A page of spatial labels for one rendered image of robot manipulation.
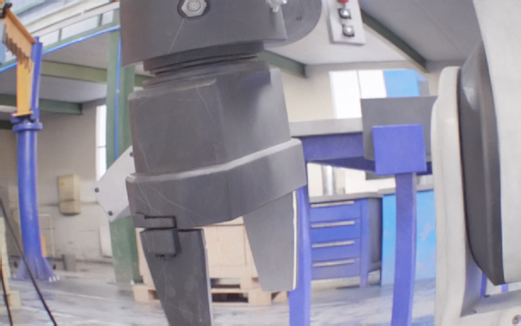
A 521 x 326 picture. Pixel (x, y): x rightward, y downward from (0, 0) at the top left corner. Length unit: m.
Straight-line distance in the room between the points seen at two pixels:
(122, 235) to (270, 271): 9.15
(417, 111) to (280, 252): 1.47
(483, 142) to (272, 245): 0.19
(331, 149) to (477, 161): 2.07
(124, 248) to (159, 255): 9.24
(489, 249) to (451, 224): 0.03
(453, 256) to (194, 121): 0.14
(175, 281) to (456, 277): 0.14
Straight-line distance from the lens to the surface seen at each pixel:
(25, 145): 9.16
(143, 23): 0.42
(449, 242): 0.40
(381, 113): 1.98
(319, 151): 2.44
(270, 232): 0.50
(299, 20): 1.49
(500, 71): 0.37
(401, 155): 1.95
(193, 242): 0.40
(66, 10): 10.87
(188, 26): 0.41
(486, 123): 0.37
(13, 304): 5.49
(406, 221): 1.96
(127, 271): 9.65
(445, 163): 0.38
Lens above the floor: 0.59
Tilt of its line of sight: 4 degrees up
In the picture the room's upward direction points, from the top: 3 degrees counter-clockwise
